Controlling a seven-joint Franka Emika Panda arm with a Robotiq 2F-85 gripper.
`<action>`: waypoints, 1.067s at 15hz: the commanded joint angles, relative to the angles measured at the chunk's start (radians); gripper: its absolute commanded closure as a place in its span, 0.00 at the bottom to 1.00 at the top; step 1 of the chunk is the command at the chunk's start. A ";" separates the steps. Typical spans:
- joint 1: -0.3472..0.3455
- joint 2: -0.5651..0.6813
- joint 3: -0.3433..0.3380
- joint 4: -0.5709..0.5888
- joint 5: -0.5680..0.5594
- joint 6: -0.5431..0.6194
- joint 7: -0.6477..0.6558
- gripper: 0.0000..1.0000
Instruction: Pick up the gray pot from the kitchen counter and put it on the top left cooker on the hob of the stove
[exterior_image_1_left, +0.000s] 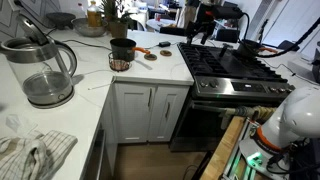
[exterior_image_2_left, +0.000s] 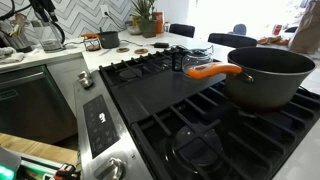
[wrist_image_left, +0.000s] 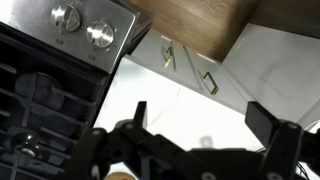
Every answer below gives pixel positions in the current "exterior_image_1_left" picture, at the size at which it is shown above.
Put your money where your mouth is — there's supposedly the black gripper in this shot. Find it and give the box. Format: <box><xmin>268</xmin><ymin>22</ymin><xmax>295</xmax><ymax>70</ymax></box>
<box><xmin>185</xmin><ymin>3</ymin><xmax>222</xmax><ymax>45</ymax></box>

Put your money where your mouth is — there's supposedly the small gray pot orange handle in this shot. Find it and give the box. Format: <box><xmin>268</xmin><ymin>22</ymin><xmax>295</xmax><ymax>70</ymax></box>
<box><xmin>109</xmin><ymin>37</ymin><xmax>152</xmax><ymax>63</ymax></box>

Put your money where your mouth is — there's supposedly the stainless gas stove range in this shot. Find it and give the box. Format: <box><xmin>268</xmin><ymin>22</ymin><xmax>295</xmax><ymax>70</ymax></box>
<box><xmin>169</xmin><ymin>41</ymin><xmax>296</xmax><ymax>153</ymax></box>

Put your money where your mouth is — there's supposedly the wooden table top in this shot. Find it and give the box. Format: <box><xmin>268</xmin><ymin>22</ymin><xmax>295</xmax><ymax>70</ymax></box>
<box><xmin>199</xmin><ymin>115</ymin><xmax>246</xmax><ymax>180</ymax></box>

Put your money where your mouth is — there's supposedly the white round table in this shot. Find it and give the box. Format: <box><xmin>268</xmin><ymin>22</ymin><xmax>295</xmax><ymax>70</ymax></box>
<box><xmin>146</xmin><ymin>18</ymin><xmax>178</xmax><ymax>33</ymax></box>

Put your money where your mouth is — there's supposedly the potted green plant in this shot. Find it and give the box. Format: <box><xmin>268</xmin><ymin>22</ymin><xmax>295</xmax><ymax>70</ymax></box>
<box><xmin>99</xmin><ymin>0</ymin><xmax>135</xmax><ymax>40</ymax></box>

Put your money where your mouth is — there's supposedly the white cabinet door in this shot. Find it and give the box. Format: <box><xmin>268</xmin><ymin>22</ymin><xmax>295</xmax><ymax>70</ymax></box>
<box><xmin>114</xmin><ymin>83</ymin><xmax>157</xmax><ymax>143</ymax></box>
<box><xmin>148</xmin><ymin>84</ymin><xmax>190</xmax><ymax>143</ymax></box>

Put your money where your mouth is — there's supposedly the amber oil bottle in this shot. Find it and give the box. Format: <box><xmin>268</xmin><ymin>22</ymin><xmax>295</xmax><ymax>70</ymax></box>
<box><xmin>86</xmin><ymin>0</ymin><xmax>103</xmax><ymax>28</ymax></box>

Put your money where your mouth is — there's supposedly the white box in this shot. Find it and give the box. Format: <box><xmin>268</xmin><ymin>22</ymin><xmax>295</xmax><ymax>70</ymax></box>
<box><xmin>288</xmin><ymin>54</ymin><xmax>316</xmax><ymax>81</ymax></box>

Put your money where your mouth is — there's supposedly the thin white stick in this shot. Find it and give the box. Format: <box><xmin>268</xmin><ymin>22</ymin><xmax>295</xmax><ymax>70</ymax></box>
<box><xmin>87</xmin><ymin>75</ymin><xmax>117</xmax><ymax>91</ymax></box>

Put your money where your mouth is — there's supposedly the clear bottle red cap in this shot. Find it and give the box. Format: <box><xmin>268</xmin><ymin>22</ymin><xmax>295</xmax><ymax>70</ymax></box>
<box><xmin>74</xmin><ymin>2</ymin><xmax>87</xmax><ymax>20</ymax></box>

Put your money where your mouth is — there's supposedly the gray robot mounting plate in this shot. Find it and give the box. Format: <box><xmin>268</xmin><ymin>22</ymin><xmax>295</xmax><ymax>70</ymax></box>
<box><xmin>238</xmin><ymin>138</ymin><xmax>292</xmax><ymax>180</ymax></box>

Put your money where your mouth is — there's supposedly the dark stone bowl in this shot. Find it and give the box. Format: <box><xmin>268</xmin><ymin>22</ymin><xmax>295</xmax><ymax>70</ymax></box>
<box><xmin>45</xmin><ymin>12</ymin><xmax>77</xmax><ymax>30</ymax></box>

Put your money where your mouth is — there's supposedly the stainless dishwasher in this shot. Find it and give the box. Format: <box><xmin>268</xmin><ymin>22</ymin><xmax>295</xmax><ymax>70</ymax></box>
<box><xmin>83</xmin><ymin>128</ymin><xmax>108</xmax><ymax>180</ymax></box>

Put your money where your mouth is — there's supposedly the glass electric kettle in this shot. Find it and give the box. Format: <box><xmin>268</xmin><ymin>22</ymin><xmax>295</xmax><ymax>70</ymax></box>
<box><xmin>0</xmin><ymin>13</ymin><xmax>78</xmax><ymax>110</ymax></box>

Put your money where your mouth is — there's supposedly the white checked dish towel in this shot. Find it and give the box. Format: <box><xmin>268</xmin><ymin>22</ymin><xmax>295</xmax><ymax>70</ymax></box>
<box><xmin>0</xmin><ymin>129</ymin><xmax>79</xmax><ymax>180</ymax></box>

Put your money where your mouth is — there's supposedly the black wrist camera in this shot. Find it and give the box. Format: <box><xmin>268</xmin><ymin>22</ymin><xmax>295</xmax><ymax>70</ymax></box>
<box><xmin>218</xmin><ymin>4</ymin><xmax>245</xmax><ymax>20</ymax></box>

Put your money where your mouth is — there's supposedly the large gray pot orange handle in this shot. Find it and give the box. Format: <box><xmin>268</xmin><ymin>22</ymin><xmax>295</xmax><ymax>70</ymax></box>
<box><xmin>237</xmin><ymin>39</ymin><xmax>278</xmax><ymax>60</ymax></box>

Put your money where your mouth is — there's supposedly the copper wire basket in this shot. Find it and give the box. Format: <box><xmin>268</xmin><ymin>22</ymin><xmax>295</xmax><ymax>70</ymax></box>
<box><xmin>107</xmin><ymin>50</ymin><xmax>132</xmax><ymax>73</ymax></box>

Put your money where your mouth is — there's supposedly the beige towel on oven handle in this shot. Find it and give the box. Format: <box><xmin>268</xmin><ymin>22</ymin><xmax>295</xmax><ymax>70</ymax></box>
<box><xmin>221</xmin><ymin>105</ymin><xmax>278</xmax><ymax>122</ymax></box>

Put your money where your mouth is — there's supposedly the thin black power cable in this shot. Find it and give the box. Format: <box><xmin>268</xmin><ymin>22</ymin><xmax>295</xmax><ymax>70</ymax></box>
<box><xmin>61</xmin><ymin>38</ymin><xmax>161</xmax><ymax>52</ymax></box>

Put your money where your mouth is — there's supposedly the metal robot stand frame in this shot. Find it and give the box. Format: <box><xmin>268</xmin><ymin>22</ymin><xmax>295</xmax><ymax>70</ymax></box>
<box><xmin>222</xmin><ymin>119</ymin><xmax>258</xmax><ymax>180</ymax></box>

